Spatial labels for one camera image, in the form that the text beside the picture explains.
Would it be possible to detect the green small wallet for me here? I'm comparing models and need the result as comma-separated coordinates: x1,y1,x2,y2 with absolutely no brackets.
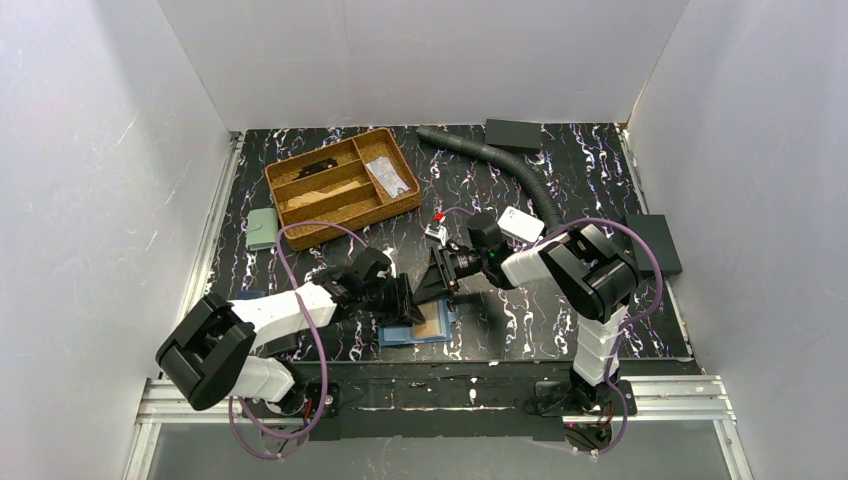
245,207,280,252

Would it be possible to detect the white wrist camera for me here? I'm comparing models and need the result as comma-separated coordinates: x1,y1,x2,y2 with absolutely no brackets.
424,212,448,246
383,247,397,277

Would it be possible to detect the black corrugated hose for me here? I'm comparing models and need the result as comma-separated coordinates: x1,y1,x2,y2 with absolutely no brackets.
416,125,564,233

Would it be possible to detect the black item in tray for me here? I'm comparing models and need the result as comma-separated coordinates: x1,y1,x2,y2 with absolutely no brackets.
294,157,339,180

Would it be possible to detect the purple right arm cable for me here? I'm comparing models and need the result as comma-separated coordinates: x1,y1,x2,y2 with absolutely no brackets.
440,206,665,458

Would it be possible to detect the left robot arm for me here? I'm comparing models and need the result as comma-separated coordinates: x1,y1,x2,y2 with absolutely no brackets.
155,247,425,411

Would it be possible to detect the gold VIP credit card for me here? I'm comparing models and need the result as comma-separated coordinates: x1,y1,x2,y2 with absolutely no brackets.
415,300,447,339

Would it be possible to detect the white card in tray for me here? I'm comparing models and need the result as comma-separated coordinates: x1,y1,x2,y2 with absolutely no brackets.
365,156,397,178

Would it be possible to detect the black box right side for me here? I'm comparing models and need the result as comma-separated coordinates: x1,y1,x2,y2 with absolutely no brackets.
623,214,683,278

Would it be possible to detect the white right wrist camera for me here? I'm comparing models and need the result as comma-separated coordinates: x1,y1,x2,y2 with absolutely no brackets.
424,212,448,246

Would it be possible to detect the light blue card holder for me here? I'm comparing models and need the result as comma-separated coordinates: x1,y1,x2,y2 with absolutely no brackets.
378,299,458,347

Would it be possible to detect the woven wicker organizer tray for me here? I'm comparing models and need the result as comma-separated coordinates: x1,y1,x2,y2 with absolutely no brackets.
264,127,422,251

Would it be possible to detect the silver VIP credit card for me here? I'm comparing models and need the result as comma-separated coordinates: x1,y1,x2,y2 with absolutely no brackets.
373,173,409,199

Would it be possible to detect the dark blue wallet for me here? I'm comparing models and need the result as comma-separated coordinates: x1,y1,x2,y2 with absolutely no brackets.
234,290,267,301

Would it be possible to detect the black flat box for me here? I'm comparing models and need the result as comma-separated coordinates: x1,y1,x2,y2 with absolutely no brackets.
485,119,542,153

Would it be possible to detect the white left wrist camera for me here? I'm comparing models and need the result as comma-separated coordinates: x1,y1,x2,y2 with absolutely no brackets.
383,247,397,277

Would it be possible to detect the wooden utensil in tray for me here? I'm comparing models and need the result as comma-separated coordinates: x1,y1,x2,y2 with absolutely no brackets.
286,181,361,210

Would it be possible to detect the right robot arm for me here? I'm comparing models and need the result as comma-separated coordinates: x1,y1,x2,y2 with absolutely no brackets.
413,213,641,408

